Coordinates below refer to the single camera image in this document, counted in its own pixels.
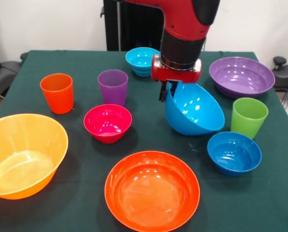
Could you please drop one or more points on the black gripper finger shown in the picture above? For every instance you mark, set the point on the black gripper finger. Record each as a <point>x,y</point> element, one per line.
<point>173,88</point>
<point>162,93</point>

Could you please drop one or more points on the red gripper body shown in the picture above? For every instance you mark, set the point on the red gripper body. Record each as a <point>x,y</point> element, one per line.
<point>175,76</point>

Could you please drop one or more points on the large sky blue bowl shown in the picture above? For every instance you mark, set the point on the large sky blue bowl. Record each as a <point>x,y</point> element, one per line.
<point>194,113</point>

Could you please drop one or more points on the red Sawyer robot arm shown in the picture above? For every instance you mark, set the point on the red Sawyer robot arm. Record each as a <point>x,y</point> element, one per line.
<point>182,19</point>

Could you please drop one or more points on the small light blue bowl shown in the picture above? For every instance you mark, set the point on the small light blue bowl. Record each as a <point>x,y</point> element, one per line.
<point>139,60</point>

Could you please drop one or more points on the purple cup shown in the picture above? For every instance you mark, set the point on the purple cup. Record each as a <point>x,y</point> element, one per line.
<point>113,91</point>

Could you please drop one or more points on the pink bowl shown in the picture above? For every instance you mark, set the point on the pink bowl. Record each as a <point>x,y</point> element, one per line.
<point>107,123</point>

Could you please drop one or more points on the purple bowl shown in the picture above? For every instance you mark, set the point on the purple bowl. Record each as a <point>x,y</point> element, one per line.
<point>241,77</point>

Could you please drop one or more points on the green cup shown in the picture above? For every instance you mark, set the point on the green cup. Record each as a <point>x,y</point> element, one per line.
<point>248,120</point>

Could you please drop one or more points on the dark green table cloth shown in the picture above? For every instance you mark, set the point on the dark green table cloth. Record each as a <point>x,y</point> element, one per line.
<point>86,60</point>

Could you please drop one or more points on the dark blue bowl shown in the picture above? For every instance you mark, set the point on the dark blue bowl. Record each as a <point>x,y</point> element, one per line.
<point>233,154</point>

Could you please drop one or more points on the orange bowl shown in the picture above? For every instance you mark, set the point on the orange bowl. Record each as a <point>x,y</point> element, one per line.
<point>151,191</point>

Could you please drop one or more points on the orange cup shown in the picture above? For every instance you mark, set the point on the orange cup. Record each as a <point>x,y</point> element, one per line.
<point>58,96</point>

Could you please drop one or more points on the yellow bowl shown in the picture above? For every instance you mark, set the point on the yellow bowl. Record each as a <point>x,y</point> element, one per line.
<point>23,154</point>

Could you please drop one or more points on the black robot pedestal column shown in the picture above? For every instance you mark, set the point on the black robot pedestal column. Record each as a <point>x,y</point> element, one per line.
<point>134,29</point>

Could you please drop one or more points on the black pedestal leg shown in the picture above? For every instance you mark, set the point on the black pedestal leg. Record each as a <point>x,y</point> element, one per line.
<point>285,75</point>
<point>6,70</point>

